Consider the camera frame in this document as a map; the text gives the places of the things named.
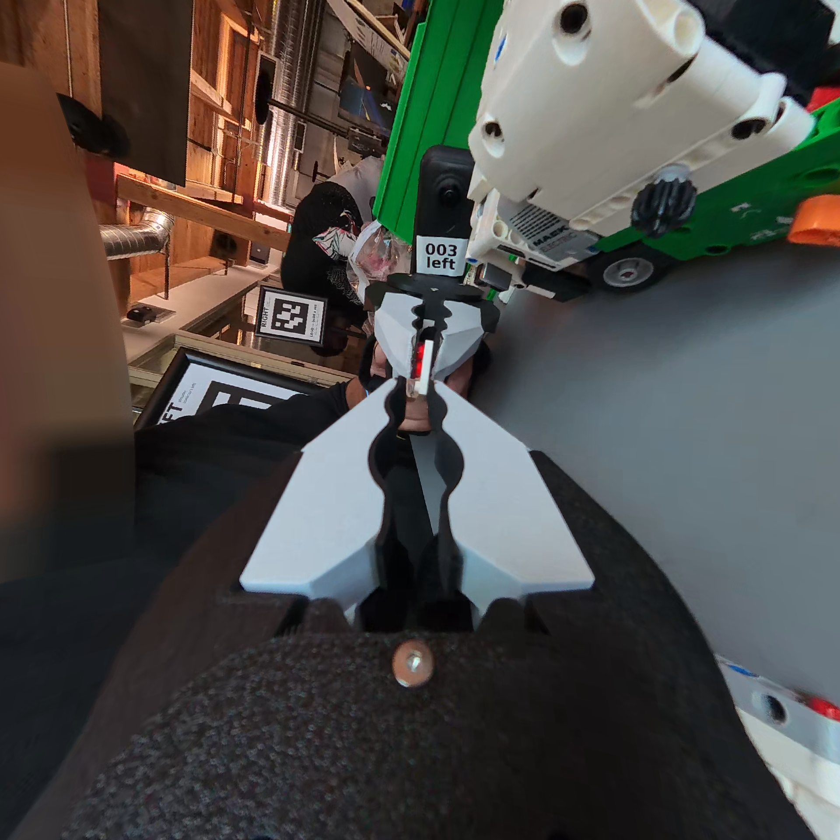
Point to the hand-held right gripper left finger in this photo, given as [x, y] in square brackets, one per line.
[315, 512]

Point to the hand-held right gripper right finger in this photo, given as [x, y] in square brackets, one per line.
[518, 518]

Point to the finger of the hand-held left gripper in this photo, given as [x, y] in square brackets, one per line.
[463, 334]
[394, 328]

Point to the small white red lego piece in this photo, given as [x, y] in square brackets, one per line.
[424, 367]

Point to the silver metal duct elbow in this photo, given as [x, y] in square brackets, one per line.
[134, 233]

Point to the green white lego truck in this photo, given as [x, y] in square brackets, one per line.
[590, 98]

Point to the white lego beam assembly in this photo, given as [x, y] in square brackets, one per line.
[774, 722]

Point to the person's left hand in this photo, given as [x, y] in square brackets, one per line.
[413, 423]

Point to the clear plastic bag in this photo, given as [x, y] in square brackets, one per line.
[380, 249]

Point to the small framed marker sign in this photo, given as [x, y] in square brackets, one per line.
[292, 315]

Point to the green ridged panel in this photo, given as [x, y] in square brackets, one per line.
[433, 79]

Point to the large framed marker sign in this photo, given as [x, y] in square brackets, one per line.
[216, 394]

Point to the wooden beam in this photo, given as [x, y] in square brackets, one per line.
[197, 210]

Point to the small black device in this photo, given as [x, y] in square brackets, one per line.
[141, 315]

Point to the black hanging panel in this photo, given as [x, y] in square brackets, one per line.
[144, 85]

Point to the corrugated silver duct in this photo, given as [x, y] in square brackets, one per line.
[285, 98]

